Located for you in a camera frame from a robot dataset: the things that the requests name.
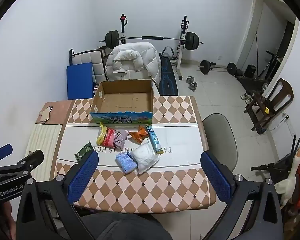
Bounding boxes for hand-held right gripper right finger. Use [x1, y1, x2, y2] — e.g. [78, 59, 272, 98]
[201, 151, 284, 240]

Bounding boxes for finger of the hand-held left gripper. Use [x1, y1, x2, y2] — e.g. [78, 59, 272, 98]
[0, 149, 44, 180]
[0, 144, 13, 167]

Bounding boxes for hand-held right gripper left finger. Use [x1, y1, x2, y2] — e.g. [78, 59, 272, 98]
[16, 150, 99, 240]

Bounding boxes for green packet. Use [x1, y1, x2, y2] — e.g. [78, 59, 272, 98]
[75, 141, 93, 162]

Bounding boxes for light blue tissue packet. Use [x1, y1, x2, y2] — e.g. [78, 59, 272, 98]
[116, 152, 138, 175]

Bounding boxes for yellow snack packet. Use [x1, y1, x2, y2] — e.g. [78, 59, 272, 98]
[96, 122, 108, 147]

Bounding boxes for red pink packet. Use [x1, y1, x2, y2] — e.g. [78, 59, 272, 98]
[104, 128, 120, 148]

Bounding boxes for grey pink cloth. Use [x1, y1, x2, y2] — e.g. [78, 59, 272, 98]
[114, 129, 129, 151]

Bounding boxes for white soft bag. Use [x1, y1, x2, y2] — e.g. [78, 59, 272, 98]
[133, 141, 160, 174]

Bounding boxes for orange snack packet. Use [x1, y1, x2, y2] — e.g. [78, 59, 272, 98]
[129, 126, 150, 144]

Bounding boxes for light blue tube packet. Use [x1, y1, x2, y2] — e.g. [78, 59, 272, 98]
[146, 126, 163, 155]

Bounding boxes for cardboard box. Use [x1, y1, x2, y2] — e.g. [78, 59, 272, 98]
[90, 79, 154, 126]

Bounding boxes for beige striped mat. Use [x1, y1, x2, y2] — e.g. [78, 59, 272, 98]
[25, 124, 63, 183]

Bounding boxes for cardboard scraps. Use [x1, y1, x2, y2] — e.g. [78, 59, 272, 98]
[39, 107, 53, 124]

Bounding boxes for grey shell chair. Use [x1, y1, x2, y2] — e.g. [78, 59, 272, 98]
[202, 113, 238, 178]

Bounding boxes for white goose plush toy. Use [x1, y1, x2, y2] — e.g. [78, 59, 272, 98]
[274, 148, 300, 207]

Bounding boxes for blue folded mat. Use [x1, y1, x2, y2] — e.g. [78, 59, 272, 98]
[66, 62, 94, 100]

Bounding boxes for black router antennas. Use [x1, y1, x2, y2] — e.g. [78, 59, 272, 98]
[292, 134, 300, 154]

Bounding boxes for dark wooden chair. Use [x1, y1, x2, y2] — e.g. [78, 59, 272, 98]
[244, 78, 294, 134]

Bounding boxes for black blue weight bench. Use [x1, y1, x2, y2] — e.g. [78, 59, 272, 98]
[159, 47, 178, 96]

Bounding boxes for short barbell with black plates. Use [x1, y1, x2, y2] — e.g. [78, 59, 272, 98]
[198, 60, 237, 75]

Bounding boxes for black speaker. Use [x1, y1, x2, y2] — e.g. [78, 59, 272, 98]
[244, 64, 257, 78]

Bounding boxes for white quilted folding chair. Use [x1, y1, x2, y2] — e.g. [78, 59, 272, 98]
[69, 49, 106, 98]

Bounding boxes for white puffer jacket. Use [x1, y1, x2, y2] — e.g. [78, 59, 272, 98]
[104, 42, 162, 86]

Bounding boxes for black kick scooter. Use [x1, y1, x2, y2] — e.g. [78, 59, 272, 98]
[256, 51, 282, 80]

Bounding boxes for white barbell rack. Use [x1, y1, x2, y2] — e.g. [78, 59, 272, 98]
[119, 14, 190, 81]

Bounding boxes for long barbell with black plates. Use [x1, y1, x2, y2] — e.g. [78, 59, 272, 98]
[99, 31, 204, 50]

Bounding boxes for black handlebar frame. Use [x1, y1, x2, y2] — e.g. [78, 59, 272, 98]
[251, 152, 294, 180]

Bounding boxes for cream door frame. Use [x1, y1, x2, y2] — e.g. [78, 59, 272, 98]
[237, 0, 300, 80]

